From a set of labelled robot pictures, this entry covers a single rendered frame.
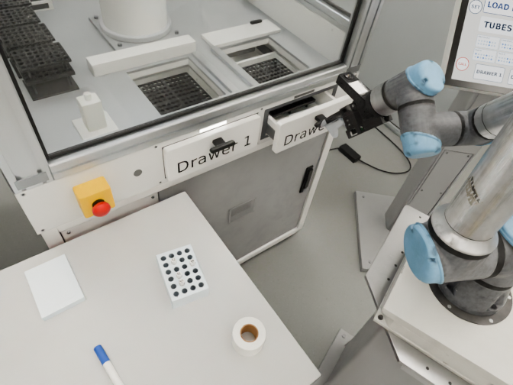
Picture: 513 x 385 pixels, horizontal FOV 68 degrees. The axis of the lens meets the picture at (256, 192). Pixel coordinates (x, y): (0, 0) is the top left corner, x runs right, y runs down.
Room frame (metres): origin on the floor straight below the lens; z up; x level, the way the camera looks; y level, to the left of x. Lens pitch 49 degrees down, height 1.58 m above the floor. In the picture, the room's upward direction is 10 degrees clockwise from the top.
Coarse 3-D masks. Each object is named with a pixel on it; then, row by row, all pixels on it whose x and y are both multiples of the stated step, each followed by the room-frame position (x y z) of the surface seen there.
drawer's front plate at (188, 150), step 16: (224, 128) 0.77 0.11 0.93; (240, 128) 0.80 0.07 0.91; (256, 128) 0.84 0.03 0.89; (176, 144) 0.68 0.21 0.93; (192, 144) 0.70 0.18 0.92; (208, 144) 0.73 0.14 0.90; (240, 144) 0.80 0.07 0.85; (256, 144) 0.84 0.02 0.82; (176, 160) 0.66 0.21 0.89; (208, 160) 0.73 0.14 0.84; (176, 176) 0.66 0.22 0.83
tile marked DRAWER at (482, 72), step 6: (480, 66) 1.16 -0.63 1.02; (486, 66) 1.16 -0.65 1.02; (492, 66) 1.16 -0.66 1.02; (498, 66) 1.17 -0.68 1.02; (474, 72) 1.15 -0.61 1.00; (480, 72) 1.15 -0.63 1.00; (486, 72) 1.15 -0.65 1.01; (492, 72) 1.15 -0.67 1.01; (498, 72) 1.16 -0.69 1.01; (504, 72) 1.16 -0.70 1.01; (474, 78) 1.14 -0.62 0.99; (480, 78) 1.14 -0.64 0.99; (486, 78) 1.14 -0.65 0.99; (492, 78) 1.14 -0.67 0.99; (498, 78) 1.14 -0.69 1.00
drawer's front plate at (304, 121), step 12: (348, 96) 1.01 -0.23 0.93; (312, 108) 0.92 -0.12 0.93; (324, 108) 0.93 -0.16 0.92; (336, 108) 0.97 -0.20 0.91; (288, 120) 0.85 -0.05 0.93; (300, 120) 0.87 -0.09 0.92; (312, 120) 0.91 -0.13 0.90; (276, 132) 0.83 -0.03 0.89; (288, 132) 0.84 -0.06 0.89; (300, 132) 0.88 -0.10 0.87; (312, 132) 0.92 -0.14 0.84; (276, 144) 0.82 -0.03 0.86; (288, 144) 0.85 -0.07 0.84
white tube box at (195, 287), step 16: (160, 256) 0.44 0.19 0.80; (176, 256) 0.44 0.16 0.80; (192, 256) 0.45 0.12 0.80; (160, 272) 0.41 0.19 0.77; (176, 272) 0.40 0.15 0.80; (192, 272) 0.41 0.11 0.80; (176, 288) 0.37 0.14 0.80; (192, 288) 0.38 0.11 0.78; (208, 288) 0.38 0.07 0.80; (176, 304) 0.34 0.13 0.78
